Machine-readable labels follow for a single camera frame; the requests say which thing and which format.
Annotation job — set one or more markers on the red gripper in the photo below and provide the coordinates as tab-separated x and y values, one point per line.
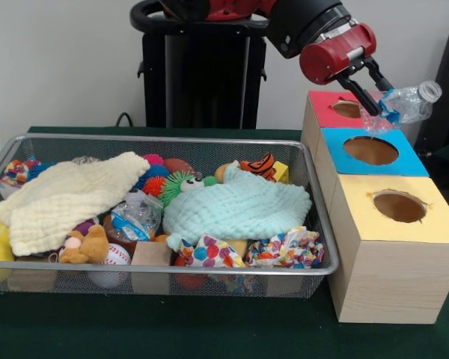
318	63

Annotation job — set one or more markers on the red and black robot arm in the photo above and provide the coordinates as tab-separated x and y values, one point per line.
303	18

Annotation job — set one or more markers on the wooden box with three holes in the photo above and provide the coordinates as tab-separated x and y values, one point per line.
389	284

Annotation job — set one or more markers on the black upright panel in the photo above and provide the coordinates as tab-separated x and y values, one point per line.
445	93

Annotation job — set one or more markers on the orange tiger plush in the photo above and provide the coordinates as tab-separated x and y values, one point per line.
262	166

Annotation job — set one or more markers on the mint green muslin cloth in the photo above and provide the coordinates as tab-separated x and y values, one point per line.
239	205

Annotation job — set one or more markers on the crumpled confetti print paper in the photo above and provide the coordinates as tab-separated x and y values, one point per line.
284	247

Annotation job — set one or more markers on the green spiky toy with eyes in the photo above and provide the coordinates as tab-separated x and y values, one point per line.
176	185

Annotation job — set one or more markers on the crumpled polka dot paper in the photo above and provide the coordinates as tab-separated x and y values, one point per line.
206	254

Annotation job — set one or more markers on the crushed clear bottle blue label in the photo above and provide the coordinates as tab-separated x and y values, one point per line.
131	222

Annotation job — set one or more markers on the white baseball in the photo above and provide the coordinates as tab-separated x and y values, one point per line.
118	256

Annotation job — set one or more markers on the brown plush animal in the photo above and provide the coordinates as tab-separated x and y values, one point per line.
93	243

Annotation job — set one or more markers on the cream muslin cloth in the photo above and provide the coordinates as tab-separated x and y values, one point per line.
67	198

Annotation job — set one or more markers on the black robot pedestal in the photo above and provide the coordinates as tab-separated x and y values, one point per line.
206	82

